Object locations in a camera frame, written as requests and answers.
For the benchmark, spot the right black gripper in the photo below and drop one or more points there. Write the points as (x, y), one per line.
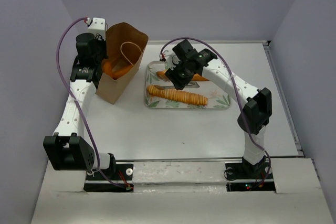
(171, 74)

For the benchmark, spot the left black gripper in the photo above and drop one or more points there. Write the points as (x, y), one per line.
(100, 40)

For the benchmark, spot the fake ridged spiral bread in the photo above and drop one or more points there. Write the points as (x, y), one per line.
(178, 95)

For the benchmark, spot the fake baguette bread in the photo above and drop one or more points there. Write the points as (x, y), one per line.
(196, 77)

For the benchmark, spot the brown paper bag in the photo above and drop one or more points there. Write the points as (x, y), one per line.
(125, 46)

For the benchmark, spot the metal kitchen tongs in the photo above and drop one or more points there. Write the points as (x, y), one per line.
(191, 85)

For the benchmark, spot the fake orange bread roll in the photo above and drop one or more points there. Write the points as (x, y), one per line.
(107, 67)

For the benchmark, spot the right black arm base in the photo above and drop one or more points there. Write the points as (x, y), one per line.
(238, 180)

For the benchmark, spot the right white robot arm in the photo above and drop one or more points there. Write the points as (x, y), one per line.
(255, 104)

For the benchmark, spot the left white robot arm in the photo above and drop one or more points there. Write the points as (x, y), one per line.
(71, 146)

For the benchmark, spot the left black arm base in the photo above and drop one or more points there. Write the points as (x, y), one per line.
(120, 181)

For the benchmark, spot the fake orange bread wedge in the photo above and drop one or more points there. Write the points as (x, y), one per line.
(121, 72)

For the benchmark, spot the floral leaf pattern tray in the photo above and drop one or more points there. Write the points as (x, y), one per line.
(217, 99)

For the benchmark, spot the white foreground cover board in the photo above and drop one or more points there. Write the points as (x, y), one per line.
(186, 192)

